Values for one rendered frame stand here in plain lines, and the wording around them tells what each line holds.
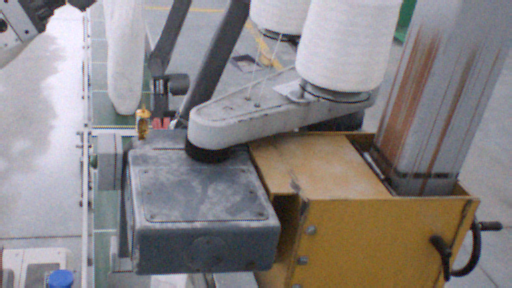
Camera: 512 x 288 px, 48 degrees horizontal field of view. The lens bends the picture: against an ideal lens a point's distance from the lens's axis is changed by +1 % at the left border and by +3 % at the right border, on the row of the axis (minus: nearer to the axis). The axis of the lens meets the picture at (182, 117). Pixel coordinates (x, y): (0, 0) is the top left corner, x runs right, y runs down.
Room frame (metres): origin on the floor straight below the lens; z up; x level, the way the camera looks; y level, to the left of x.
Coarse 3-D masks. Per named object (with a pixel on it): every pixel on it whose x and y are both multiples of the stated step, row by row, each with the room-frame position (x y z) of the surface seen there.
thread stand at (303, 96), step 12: (276, 36) 1.09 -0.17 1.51; (288, 36) 1.08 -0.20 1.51; (300, 36) 1.09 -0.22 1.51; (300, 84) 0.86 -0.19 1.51; (312, 84) 0.86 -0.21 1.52; (288, 96) 0.99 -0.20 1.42; (300, 96) 0.99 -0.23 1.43; (324, 96) 0.82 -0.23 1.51; (336, 96) 0.83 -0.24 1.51; (348, 96) 0.83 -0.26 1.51; (360, 96) 0.84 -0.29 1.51
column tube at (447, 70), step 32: (448, 0) 0.90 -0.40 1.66; (480, 0) 0.88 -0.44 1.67; (416, 32) 0.95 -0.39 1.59; (448, 32) 0.88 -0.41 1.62; (480, 32) 0.88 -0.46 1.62; (416, 64) 0.93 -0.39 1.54; (448, 64) 0.88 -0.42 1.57; (480, 64) 0.89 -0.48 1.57; (416, 96) 0.90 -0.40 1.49; (448, 96) 0.88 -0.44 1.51; (480, 96) 0.89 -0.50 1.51; (384, 128) 0.96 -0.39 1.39; (416, 128) 0.87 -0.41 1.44; (448, 128) 0.88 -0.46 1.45; (384, 160) 0.93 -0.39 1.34; (416, 160) 0.88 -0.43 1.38; (448, 160) 0.89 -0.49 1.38; (416, 192) 0.88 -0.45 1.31; (448, 192) 0.89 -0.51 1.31
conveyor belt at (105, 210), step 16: (96, 144) 2.38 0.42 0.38; (96, 176) 2.11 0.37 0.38; (96, 192) 1.99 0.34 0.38; (112, 192) 2.00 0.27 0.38; (96, 208) 1.88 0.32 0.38; (112, 208) 1.89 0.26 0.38; (96, 224) 1.78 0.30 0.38; (112, 224) 1.79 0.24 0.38; (96, 240) 1.68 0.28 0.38; (96, 256) 1.60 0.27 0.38; (96, 272) 1.52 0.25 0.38
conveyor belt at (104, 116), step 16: (96, 16) 4.29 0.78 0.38; (96, 32) 3.94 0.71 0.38; (96, 48) 3.63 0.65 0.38; (144, 48) 3.73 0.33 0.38; (96, 64) 3.36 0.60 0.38; (144, 64) 3.45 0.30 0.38; (96, 80) 3.12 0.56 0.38; (144, 80) 3.20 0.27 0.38; (96, 96) 2.91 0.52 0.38; (144, 96) 2.97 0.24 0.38; (96, 112) 2.71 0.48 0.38; (112, 112) 2.73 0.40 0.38; (96, 128) 2.55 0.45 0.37; (112, 128) 2.57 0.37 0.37; (128, 128) 2.58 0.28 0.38
